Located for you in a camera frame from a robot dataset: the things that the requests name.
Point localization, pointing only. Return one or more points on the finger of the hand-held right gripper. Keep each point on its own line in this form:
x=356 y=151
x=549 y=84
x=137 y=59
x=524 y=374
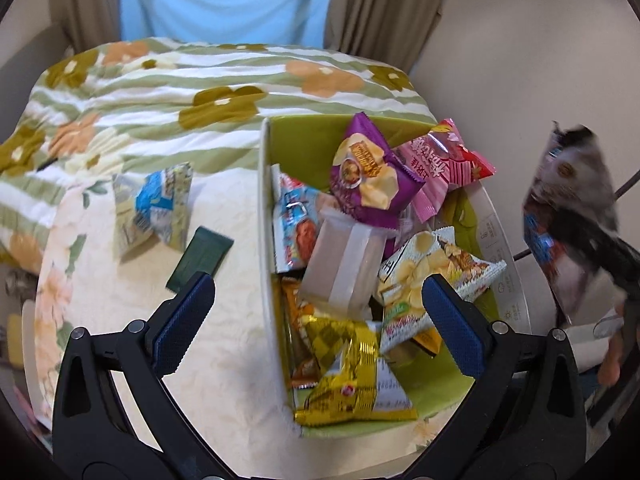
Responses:
x=600 y=255

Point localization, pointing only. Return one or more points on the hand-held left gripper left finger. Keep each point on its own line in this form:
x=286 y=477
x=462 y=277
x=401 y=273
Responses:
x=182 y=325

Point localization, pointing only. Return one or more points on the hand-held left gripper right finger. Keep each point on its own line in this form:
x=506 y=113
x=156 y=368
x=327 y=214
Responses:
x=452 y=325

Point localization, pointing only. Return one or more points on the white potato chip bag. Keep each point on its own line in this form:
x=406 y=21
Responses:
x=410 y=280

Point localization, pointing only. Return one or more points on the dark brown snack bag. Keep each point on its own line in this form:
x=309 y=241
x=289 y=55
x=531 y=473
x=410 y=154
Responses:
x=570 y=200

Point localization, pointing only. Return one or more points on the orange snack packet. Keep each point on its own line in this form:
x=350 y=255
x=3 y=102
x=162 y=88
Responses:
x=297 y=330

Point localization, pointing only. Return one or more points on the gold snack bag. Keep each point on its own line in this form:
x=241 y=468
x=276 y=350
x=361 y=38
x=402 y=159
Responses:
x=350 y=380

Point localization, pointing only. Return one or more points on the translucent plastic pack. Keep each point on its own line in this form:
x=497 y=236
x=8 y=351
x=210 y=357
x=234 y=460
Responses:
x=340 y=265

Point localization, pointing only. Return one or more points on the blue and red snack packet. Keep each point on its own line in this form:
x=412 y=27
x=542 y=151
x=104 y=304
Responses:
x=295 y=220

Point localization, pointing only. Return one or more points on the pink striped snack bag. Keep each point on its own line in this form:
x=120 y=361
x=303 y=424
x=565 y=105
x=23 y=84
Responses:
x=440 y=165

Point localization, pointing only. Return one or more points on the purple chip bag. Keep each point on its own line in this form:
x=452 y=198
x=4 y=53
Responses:
x=365 y=170

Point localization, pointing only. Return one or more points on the lime green storage box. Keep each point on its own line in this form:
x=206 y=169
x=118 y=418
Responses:
x=300 y=135

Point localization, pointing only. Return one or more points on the person's right hand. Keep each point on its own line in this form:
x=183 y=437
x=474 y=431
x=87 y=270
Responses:
x=614 y=360

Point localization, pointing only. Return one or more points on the dark green packet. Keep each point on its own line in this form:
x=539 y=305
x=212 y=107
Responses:
x=200 y=257

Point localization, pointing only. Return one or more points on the light blue white snack bag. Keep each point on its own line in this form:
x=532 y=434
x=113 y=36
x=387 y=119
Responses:
x=155 y=205

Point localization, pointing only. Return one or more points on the green striped floral blanket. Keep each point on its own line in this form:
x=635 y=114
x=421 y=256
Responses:
x=150 y=90

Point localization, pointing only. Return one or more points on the beige curtain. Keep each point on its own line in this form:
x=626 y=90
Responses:
x=85 y=0
x=390 y=5

